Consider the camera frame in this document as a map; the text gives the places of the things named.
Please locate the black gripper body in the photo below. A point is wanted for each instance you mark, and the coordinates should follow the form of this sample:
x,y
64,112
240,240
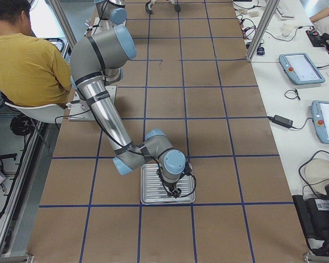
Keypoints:
x,y
171,188

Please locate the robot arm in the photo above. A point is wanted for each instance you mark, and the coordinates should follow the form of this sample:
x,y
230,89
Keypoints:
x,y
96,62
111,13

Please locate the silver ribbed metal tray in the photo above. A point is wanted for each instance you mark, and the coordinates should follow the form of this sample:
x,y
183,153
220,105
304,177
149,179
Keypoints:
x,y
155,190

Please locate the black power adapter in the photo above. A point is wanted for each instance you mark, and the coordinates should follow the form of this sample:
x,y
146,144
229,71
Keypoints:
x,y
282,121

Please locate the white plastic chair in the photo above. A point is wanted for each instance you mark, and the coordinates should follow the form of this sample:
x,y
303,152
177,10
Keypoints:
x,y
44,114

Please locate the lower blue teach pendant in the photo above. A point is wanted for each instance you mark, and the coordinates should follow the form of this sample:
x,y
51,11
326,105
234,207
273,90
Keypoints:
x,y
320,115

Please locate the blue teach pendant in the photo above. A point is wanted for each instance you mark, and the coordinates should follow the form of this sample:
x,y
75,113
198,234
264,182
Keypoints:
x,y
320,115
300,69

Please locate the upper blue teach pendant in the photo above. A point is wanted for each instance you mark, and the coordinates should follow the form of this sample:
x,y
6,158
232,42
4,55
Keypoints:
x,y
300,69

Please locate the olive curved brake shoe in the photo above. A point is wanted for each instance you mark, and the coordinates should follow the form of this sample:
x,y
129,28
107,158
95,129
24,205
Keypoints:
x,y
148,7

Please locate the person in yellow shirt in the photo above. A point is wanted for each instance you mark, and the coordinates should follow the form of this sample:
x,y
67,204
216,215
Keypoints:
x,y
32,70

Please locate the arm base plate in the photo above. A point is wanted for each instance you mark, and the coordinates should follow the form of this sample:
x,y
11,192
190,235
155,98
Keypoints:
x,y
79,110

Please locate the aluminium frame post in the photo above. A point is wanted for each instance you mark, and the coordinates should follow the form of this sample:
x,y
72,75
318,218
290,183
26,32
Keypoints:
x,y
261,28

